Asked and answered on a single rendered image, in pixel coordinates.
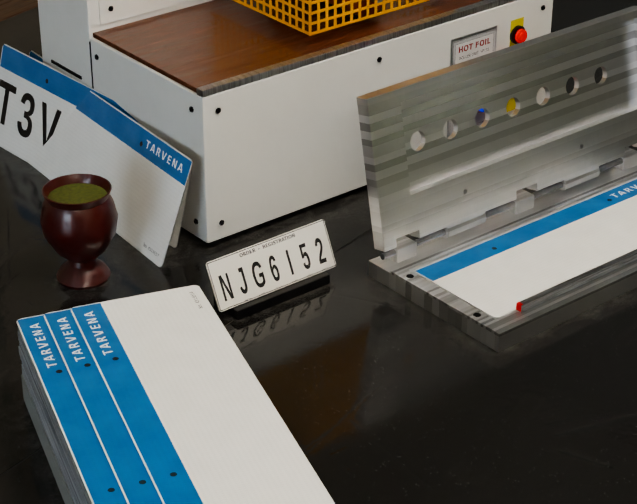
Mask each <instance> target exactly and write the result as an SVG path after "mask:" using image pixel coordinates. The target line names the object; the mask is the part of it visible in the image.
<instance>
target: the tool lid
mask: <svg viewBox="0 0 637 504"><path fill-rule="evenodd" d="M599 67H601V68H602V71H603V76H602V79H601V81H600V82H599V83H596V82H595V78H594V76H595V72H596V70H597V68H599ZM570 77H573V79H574V89H573V91H572V92H571V93H570V94H568V93H567V91H566V83H567V81H568V79H569V78H570ZM541 87H543V88H544V89H545V93H546V95H545V99H544V101H543V102H542V103H541V104H538V102H537V92H538V90H539V89H540V88H541ZM511 98H514V100H515V102H516V107H515V110H514V112H513V113H512V114H511V115H508V113H507V110H506V106H507V103H508V101H509V100H510V99H511ZM357 106H358V115H359V123H360V132H361V140H362V148H363V157H364V165H365V173H366V182H367V190H368V199H369V207H370V215H371V224H372V232H373V241H374V248H375V249H377V250H380V251H383V252H386V251H388V250H391V249H393V248H396V247H397V242H396V239H397V238H400V237H402V236H405V235H407V234H409V235H411V236H414V237H418V238H421V237H423V236H426V235H428V234H431V233H433V232H436V231H438V230H441V229H445V231H446V235H444V236H443V237H444V238H448V237H450V236H453V235H455V234H458V233H460V232H462V231H465V230H467V229H470V228H472V227H475V226H477V225H480V224H482V223H485V222H486V213H485V212H486V211H488V210H491V209H493V208H496V207H498V206H501V205H503V204H506V203H508V202H511V201H513V200H516V199H517V194H516V191H518V190H520V189H523V188H525V187H527V189H531V190H536V191H538V190H541V189H543V188H545V187H548V186H550V185H553V184H555V183H558V182H562V183H563V188H560V190H566V189H568V188H571V187H573V186H576V185H578V184H581V183H583V182H586V181H588V180H591V179H593V178H595V177H598V176H599V174H600V170H599V166H600V165H603V164H605V163H608V162H610V161H613V160H615V159H618V158H620V157H623V156H625V150H624V148H626V147H629V146H631V145H632V146H633V147H637V6H631V7H628V8H625V9H622V10H619V11H616V12H613V13H610V14H607V15H604V16H601V17H598V18H595V19H592V20H589V21H586V22H583V23H580V24H577V25H574V26H571V27H567V28H564V29H561V30H558V31H555V32H552V33H549V34H546V35H543V36H540V37H537V38H534V39H531V40H528V41H525V42H522V43H519V44H516V45H513V46H510V47H507V48H504V49H501V50H498V51H495V52H492V53H489V54H486V55H482V56H479V57H476V58H473V59H470V60H467V61H464V62H461V63H458V64H455V65H452V66H449V67H446V68H443V69H440V70H437V71H434V72H431V73H428V74H425V75H422V76H419V77H416V78H413V79H410V80H407V81H404V82H400V83H397V84H394V85H391V86H388V87H385V88H382V89H379V90H376V91H373V92H370V93H367V94H364V95H361V96H358V97H357ZM480 109H483V110H484V112H485V120H484V122H483V124H482V125H480V126H477V124H476V122H475V117H476V114H477V112H478V111H479V110H480ZM448 120H451V121H452V122H453V125H454V129H453V132H452V134H451V136H449V137H448V138H446V137H445V136H444V133H443V128H444V125H445V123H446V122H447V121H448ZM417 131H418V132H419V133H420V135H421V143H420V145H419V147H418V148H417V149H415V150H413V149H412V147H411V144H410V140H411V137H412V135H413V134H414V133H415V132H417Z"/></svg>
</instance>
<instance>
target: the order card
mask: <svg viewBox="0 0 637 504"><path fill-rule="evenodd" d="M335 266H336V262H335V258H334V254H333V251H332V247H331V244H330V240H329V236H328V233H327V229H326V226H325V222H324V220H322V219H321V220H318V221H316V222H313V223H310V224H308V225H305V226H302V227H300V228H297V229H294V230H292V231H289V232H286V233H284V234H281V235H278V236H276V237H273V238H270V239H268V240H265V241H262V242H260V243H257V244H254V245H252V246H249V247H246V248H244V249H241V250H238V251H236V252H233V253H231V254H228V255H225V256H223V257H220V258H217V259H215V260H212V261H209V262H207V263H206V269H207V272H208V276H209V279H210V283H211V286H212V289H213V293H214V296H215V300H216V303H217V307H218V310H219V311H220V312H223V311H225V310H228V309H230V308H233V307H235V306H238V305H240V304H243V303H245V302H248V301H250V300H253V299H255V298H258V297H260V296H263V295H265V294H268V293H270V292H273V291H275V290H278V289H280V288H283V287H285V286H288V285H290V284H293V283H295V282H298V281H300V280H303V279H305V278H308V277H310V276H313V275H315V274H318V273H320V272H323V271H325V270H328V269H330V268H333V267H335Z"/></svg>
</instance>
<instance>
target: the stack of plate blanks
mask: <svg viewBox="0 0 637 504"><path fill-rule="evenodd" d="M16 322H17V325H18V340H19V346H18V349H19V355H20V359H21V361H22V364H21V366H22V374H21V379H22V388H23V398H24V401H25V404H26V407H27V409H28V412H29V414H30V417H31V419H32V422H33V424H34V427H35V429H36V432H37V434H38V437H39V439H40V442H41V445H42V447H43V450H44V452H45V455H46V457H47V460H48V462H49V465H50V467H51V470H52V472H53V475H54V478H55V480H56V483H57V485H58V488H59V490H60V493H61V495H62V498H63V500H64V503H65V504H127V502H126V500H125V497H124V495H123V493H122V491H121V489H120V486H119V484H118V482H117V480H116V477H115V475H114V473H113V471H112V468H111V466H110V464H109V462H108V460H107V457H106V455H105V453H104V451H103V448H102V446H101V444H100V442H99V439H98V437H97V435H96V433H95V431H94V428H93V426H92V424H91V422H90V419H89V417H88V415H87V413H86V410H85V408H84V406H83V404H82V401H81V399H80V397H79V395H78V393H77V390H76V388H75V386H74V384H73V381H72V379H71V377H70V375H69V372H68V370H67V368H66V366H65V364H64V361H63V359H62V357H61V355H60V352H59V350H58V348H57V346H56V343H55V341H54V339H53V337H52V335H51V332H50V330H49V328H48V326H47V323H46V321H45V319H44V314H43V315H37V316H32V317H26V318H21V319H18V320H17V321H16Z"/></svg>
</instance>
